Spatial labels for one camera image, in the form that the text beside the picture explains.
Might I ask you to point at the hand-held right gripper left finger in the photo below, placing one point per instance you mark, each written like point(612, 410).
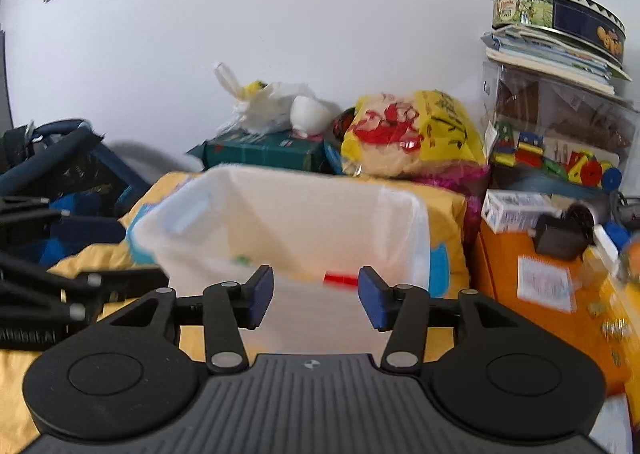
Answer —
point(262, 294)

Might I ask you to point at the orange round toy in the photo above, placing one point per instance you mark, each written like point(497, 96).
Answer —
point(631, 259)

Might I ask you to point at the yellow cloth covered desktop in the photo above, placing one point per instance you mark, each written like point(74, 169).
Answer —
point(15, 384)

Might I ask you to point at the grey hair dryer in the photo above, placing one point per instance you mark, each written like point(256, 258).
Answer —
point(582, 216)

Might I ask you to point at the red toy block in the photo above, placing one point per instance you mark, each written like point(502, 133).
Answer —
point(340, 280)

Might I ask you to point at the white plastic bag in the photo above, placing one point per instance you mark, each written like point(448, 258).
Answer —
point(265, 103)

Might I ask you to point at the black power adapter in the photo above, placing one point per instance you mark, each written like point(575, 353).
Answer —
point(555, 239)

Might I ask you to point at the green toy block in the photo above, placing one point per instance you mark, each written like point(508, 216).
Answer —
point(242, 260)

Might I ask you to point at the white blue toy piece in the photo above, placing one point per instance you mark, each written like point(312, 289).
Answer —
point(617, 234)

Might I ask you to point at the white egg-shaped cup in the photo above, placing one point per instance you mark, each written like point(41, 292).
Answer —
point(307, 113)

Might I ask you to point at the stack of books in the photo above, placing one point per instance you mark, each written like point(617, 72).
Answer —
point(540, 53)

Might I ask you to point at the dark blue basket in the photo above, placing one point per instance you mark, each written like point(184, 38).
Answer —
point(75, 158)

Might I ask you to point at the shiny pink bag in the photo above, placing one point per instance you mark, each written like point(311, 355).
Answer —
point(475, 184)

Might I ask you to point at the dark panel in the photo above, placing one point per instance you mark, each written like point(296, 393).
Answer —
point(4, 83)

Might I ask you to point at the round printed cookie tin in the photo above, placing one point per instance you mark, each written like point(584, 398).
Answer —
point(565, 18)

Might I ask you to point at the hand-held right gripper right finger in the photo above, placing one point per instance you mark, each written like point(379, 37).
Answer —
point(372, 301)

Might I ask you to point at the dark green cardboard box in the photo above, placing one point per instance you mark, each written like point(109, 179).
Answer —
point(260, 153)

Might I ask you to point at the yellow red plastic bag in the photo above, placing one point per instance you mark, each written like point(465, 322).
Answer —
point(440, 133)

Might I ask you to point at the clear plastic box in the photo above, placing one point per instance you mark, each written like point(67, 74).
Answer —
point(550, 103)

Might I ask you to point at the colourful wooden toy set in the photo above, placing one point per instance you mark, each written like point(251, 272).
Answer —
point(530, 153)

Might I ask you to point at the orange cardboard box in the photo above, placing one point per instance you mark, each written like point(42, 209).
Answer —
point(500, 284)

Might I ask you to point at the translucent white plastic bin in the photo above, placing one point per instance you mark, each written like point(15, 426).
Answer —
point(300, 224)

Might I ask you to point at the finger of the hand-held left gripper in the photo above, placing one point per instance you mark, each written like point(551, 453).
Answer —
point(30, 221)
point(130, 280)

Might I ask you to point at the small white blue carton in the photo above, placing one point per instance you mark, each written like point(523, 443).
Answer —
point(510, 214)

